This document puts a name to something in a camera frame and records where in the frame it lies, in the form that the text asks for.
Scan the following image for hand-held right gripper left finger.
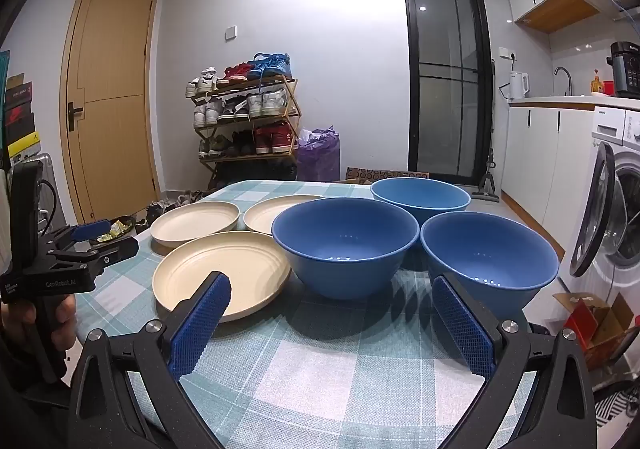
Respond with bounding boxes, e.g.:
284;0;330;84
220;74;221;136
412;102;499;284
67;270;233;449

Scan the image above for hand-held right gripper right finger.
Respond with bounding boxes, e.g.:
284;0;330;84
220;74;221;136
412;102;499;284
431;274;598;449

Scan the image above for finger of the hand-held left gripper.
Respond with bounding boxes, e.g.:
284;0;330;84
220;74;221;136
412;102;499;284
41;218;114;251
46;236;140;276

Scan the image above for cream ribbed plate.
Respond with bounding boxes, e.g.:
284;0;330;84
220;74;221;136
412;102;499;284
150;200;241;250
243;194;328;236
152;230;292;321

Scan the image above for light blue bowl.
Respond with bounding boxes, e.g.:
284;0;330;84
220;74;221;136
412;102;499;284
370;178;472;230

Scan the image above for dark blue bowl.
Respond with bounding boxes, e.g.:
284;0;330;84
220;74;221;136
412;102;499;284
271;198;420;301
420;212;560;325

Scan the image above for person's left forearm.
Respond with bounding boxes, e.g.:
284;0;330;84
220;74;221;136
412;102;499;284
0;349;76;449

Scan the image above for person's left hand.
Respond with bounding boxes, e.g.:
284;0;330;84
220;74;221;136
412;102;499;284
0;296;78;355

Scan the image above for trash bin with yellow wrappers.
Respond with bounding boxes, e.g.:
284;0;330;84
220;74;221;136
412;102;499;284
90;216;138;246

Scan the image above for pile of shoes on floor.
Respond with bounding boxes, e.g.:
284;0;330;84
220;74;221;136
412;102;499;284
145;189;206;226

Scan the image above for teal checked tablecloth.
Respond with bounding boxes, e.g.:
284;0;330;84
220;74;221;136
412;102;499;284
65;179;563;449

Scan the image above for cardboard box with red packet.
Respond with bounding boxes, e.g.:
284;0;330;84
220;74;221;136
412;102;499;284
552;291;636;370

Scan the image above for stack of shoe boxes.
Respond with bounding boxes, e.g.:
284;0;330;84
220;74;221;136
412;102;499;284
0;49;41;170

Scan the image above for grey floor mop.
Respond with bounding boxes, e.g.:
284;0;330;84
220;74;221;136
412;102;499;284
472;59;501;202

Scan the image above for wooden door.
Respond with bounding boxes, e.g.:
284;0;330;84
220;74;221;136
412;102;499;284
59;0;161;225

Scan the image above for black white patterned rug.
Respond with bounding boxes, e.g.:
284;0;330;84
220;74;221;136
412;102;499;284
590;379;640;449

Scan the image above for patterned cardboard box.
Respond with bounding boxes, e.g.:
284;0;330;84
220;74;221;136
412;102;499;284
346;167;430;185

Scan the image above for white base cabinets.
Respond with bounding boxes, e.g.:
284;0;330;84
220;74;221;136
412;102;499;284
502;104;596;250

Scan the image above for purple plastic bag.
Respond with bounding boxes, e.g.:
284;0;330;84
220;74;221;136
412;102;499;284
295;126;342;182

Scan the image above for rows of shoes on rack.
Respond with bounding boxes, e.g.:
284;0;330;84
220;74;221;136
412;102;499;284
186;52;296;157

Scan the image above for bamboo shoe rack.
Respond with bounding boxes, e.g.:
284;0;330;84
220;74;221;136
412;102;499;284
187;76;303;190

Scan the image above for white washing machine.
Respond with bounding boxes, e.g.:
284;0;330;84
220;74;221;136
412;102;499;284
569;106;640;310

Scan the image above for white electric kettle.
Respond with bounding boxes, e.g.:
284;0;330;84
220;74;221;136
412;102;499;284
509;71;532;102

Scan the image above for black framed glass door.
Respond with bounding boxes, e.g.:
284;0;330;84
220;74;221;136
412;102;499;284
401;0;493;185

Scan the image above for chrome faucet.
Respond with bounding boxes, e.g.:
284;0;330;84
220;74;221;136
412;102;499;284
554;66;573;97

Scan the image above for black pressure cooker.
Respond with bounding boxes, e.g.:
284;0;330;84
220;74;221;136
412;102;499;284
607;42;640;98

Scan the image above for black cable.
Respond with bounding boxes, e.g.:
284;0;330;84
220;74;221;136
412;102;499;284
35;179;58;230

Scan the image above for black door handle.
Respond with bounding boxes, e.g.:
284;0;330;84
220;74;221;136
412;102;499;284
66;100;85;132

